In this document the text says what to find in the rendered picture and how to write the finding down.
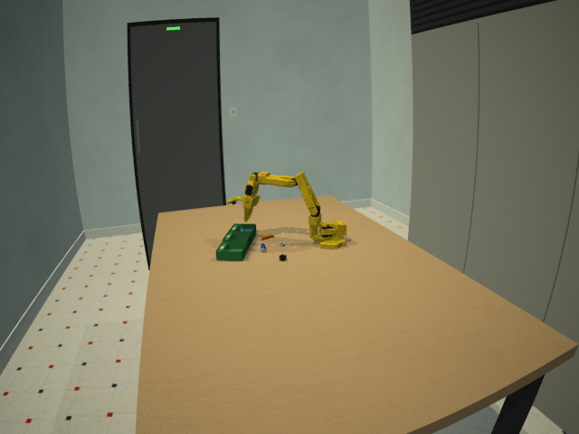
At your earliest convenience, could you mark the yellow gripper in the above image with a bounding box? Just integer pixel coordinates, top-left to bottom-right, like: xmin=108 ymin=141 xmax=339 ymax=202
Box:
xmin=226 ymin=194 xmax=260 ymax=222

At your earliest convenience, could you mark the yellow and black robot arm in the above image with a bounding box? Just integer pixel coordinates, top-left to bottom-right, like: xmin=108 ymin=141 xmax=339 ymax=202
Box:
xmin=244 ymin=172 xmax=346 ymax=249

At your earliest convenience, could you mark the green three-compartment bin rack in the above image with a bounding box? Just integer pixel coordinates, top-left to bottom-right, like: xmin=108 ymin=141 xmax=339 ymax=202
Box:
xmin=216 ymin=223 xmax=257 ymax=261

